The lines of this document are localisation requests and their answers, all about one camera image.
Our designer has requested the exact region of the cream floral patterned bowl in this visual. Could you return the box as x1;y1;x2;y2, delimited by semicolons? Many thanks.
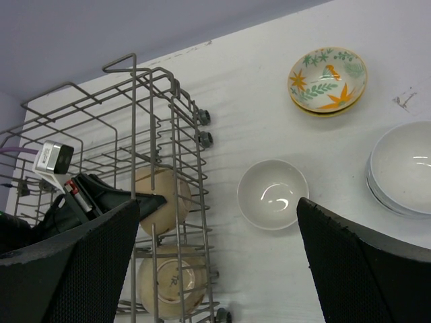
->
288;47;368;112

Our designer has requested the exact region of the beige bowl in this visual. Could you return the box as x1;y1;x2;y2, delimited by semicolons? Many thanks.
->
237;159;310;231
137;245;207;320
135;166;192;236

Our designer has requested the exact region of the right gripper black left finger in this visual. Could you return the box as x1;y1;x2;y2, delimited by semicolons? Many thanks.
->
1;200;139;322

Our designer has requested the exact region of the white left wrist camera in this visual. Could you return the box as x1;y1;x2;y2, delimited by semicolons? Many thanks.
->
32;140;74;192

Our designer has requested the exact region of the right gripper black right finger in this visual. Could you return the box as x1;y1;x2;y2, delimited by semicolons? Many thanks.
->
296;198;430;322

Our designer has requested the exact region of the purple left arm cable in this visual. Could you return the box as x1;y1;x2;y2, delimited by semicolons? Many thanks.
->
0;146;38;156

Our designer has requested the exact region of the grey wire dish rack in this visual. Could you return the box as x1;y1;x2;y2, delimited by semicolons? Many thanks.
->
1;54;232;322

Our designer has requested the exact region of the yellow green patterned bowl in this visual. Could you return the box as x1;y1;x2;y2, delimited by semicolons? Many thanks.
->
289;93;364;118

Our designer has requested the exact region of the white blue bowl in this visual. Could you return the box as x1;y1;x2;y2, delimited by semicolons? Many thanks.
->
369;120;430;213
366;157;430;215
366;182;430;219

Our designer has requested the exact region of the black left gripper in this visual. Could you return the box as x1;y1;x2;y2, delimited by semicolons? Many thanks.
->
0;173;168;250

